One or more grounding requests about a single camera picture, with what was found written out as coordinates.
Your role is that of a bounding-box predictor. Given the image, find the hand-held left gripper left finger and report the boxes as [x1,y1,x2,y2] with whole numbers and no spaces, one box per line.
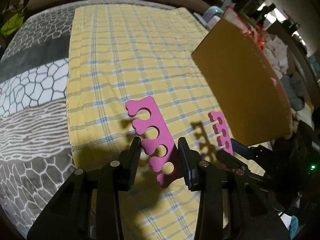
[26,137,142,240]

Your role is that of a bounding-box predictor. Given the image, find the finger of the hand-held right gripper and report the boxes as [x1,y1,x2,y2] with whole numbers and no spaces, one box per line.
[231,138,273,180]
[216,150,248,173]

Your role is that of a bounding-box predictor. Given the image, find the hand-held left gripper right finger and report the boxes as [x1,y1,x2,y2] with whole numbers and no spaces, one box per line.
[177,137,292,240]

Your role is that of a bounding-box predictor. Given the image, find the pink foam toe separator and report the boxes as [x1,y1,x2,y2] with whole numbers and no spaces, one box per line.
[125,96,184,189]
[208,110,234,155]

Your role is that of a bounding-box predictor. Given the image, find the brown cardboard box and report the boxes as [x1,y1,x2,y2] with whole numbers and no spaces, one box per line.
[191,18,293,147]

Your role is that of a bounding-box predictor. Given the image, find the person's right forearm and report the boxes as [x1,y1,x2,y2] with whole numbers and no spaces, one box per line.
[289,215,300,237]

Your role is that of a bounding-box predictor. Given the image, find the white cloth pile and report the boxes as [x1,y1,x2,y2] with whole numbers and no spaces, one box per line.
[265,34,291,73]

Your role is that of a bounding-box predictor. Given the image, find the yellow checkered cloth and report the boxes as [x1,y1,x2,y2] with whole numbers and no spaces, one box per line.
[65,4,265,240]

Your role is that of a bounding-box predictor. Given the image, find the grey patterned blanket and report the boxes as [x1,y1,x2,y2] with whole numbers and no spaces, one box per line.
[0,0,200,233]

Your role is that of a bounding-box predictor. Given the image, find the purple round container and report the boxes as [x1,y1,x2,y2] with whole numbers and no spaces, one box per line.
[205,6,223,18]

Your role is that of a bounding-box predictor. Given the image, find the green cloth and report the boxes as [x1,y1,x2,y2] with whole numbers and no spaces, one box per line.
[0,12,25,37]

